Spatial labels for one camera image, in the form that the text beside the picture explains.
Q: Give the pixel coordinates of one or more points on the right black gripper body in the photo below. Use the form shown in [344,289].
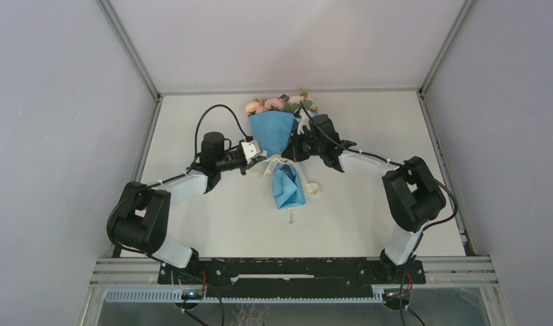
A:
[306,145]

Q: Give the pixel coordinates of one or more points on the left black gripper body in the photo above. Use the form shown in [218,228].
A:
[231,160]

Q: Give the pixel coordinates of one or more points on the pale pink fake flower stem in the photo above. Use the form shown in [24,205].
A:
[297,102]

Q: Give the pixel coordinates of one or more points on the blue wrapping paper sheet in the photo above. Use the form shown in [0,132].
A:
[272,129]

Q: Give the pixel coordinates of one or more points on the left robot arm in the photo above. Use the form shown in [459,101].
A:
[139,221]

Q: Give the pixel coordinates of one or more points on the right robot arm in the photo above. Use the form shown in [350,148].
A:
[414,196]

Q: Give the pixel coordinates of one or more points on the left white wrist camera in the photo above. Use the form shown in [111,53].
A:
[252,151]

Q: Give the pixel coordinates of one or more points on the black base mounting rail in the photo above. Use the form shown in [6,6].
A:
[292,278]

